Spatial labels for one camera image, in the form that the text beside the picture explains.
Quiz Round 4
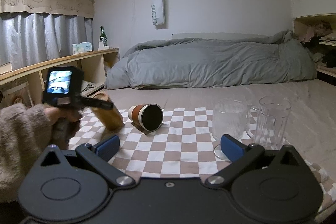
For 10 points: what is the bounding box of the white and rust ceramic cup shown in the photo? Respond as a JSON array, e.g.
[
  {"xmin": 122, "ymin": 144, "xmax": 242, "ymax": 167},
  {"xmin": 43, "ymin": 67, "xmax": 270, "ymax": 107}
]
[{"xmin": 128, "ymin": 104, "xmax": 163, "ymax": 132}]

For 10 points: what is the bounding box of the brown wooden cup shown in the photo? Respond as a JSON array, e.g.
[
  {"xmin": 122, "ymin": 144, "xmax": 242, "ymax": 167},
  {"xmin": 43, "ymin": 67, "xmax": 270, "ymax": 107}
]
[{"xmin": 91, "ymin": 92, "xmax": 123, "ymax": 131}]

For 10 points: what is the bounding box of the person's left hand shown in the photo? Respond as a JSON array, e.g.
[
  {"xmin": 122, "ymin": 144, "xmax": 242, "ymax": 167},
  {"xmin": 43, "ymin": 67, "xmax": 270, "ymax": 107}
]
[{"xmin": 44, "ymin": 107, "xmax": 82, "ymax": 137}]

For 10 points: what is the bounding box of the white hanging tote bag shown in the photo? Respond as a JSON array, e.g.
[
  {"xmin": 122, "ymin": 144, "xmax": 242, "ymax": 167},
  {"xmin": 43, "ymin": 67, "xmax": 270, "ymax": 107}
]
[{"xmin": 151, "ymin": 0, "xmax": 166, "ymax": 26}]

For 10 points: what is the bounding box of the grey curtain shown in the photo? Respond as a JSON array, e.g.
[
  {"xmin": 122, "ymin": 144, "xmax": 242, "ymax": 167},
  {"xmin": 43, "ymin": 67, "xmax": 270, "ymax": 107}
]
[{"xmin": 0, "ymin": 12, "xmax": 93, "ymax": 70}]

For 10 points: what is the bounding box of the light wooden shelf unit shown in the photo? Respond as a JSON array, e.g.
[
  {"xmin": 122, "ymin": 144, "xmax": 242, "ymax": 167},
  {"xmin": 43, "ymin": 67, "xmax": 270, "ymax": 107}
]
[{"xmin": 1, "ymin": 48, "xmax": 120, "ymax": 108}]

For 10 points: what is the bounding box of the tissue pack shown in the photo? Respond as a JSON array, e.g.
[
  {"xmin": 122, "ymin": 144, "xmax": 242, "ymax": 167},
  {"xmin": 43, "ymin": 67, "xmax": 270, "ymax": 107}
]
[{"xmin": 72, "ymin": 41, "xmax": 93, "ymax": 55}]

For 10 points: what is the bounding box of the grey duvet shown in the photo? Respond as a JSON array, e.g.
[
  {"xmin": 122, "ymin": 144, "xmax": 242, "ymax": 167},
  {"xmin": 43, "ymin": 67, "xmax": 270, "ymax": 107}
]
[{"xmin": 105, "ymin": 30, "xmax": 317, "ymax": 90}]

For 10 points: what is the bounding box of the clear faceted glass cup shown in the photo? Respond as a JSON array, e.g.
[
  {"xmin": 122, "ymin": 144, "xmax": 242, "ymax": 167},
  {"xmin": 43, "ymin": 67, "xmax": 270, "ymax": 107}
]
[{"xmin": 253, "ymin": 96, "xmax": 291, "ymax": 150}]

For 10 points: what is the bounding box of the brown white checkered cloth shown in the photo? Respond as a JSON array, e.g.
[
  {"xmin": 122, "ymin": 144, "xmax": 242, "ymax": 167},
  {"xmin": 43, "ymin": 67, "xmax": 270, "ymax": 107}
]
[{"xmin": 69, "ymin": 107, "xmax": 335, "ymax": 212}]

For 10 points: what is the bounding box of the green glass bottle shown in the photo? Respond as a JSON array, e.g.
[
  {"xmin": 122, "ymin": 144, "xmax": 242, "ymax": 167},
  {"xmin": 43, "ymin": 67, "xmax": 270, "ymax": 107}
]
[{"xmin": 100, "ymin": 26, "xmax": 108, "ymax": 47}]

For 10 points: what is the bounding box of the wooden side shelf with clothes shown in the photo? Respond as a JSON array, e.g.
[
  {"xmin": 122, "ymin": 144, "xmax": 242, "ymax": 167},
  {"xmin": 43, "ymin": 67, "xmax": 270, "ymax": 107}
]
[{"xmin": 293, "ymin": 13, "xmax": 335, "ymax": 80}]

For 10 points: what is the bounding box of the ribbed clear glass mug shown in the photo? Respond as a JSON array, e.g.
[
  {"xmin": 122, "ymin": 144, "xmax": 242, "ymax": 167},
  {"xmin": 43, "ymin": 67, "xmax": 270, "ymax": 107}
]
[{"xmin": 212, "ymin": 98, "xmax": 259, "ymax": 161}]

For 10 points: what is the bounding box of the beige fuzzy left sleeve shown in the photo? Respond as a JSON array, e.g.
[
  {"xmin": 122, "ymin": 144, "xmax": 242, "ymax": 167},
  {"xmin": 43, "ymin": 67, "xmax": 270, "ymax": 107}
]
[{"xmin": 0, "ymin": 103, "xmax": 79, "ymax": 203}]

